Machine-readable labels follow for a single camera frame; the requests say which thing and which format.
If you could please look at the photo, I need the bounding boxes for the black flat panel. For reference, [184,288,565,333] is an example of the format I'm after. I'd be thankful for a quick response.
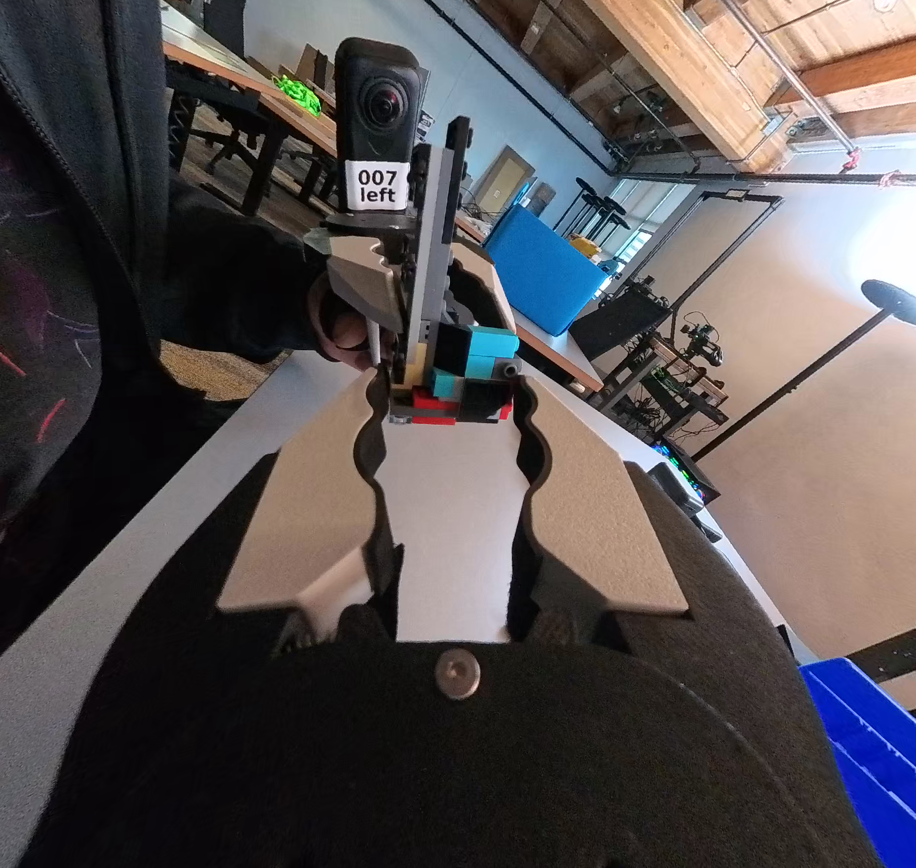
[569,284,674,362]

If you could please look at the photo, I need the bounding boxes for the computer with rainbow lights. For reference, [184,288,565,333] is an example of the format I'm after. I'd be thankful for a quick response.
[651,433,722,505]

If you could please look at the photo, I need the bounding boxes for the black metal gantry frame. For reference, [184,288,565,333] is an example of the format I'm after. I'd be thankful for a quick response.
[612,170,916,354]

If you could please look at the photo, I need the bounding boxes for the black office chair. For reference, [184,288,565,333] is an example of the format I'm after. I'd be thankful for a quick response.
[202,0,251,60]

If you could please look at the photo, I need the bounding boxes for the person's left forearm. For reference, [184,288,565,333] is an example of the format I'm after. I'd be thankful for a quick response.
[154,177,330,366]

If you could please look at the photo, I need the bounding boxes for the multicolour toy brick model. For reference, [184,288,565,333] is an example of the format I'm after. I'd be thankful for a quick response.
[388,115,522,427]

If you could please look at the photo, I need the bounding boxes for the person's black jacket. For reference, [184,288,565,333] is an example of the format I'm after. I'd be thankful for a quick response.
[0,0,244,650]

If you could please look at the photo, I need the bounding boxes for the blue fabric box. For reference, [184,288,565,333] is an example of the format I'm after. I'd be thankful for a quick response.
[483,204,609,338]

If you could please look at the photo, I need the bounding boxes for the black round-head floor stand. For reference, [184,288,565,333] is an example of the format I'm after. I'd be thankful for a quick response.
[690,279,916,462]

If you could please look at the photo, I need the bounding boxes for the black device green light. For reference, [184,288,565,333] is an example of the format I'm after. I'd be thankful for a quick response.
[676,313,725,369]

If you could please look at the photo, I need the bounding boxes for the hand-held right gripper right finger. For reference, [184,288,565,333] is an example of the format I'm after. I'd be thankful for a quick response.
[507,374,691,643]

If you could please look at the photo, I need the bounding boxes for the neon green cable bundle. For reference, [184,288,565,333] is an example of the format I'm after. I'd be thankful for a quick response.
[272,73,323,117]

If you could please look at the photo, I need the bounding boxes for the blue plastic storage bin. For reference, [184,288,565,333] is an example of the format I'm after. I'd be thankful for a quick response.
[800,657,916,868]

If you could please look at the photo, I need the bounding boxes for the white desk wooden edge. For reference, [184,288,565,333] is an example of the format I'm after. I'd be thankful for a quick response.
[454,213,608,394]

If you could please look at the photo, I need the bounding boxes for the black metal equipment rack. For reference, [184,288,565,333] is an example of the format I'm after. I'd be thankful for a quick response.
[594,331,731,439]

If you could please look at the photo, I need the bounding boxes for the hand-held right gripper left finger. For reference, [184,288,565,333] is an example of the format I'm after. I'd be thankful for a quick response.
[215,367,405,641]

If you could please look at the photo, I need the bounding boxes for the wooden-top desk black legs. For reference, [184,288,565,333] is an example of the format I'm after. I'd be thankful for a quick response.
[161,2,339,218]

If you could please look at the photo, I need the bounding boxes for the black round-top stands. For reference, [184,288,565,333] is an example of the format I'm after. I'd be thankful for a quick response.
[554,177,632,239]

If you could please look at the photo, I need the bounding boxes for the tan door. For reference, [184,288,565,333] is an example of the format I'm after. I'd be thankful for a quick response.
[472,145,536,219]

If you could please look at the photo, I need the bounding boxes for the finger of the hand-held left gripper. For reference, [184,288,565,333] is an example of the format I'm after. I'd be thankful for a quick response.
[325,237,410,369]
[447,241,519,334]

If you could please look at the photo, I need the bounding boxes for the person's left hand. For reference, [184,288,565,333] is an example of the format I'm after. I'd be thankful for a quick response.
[308,277,393,373]

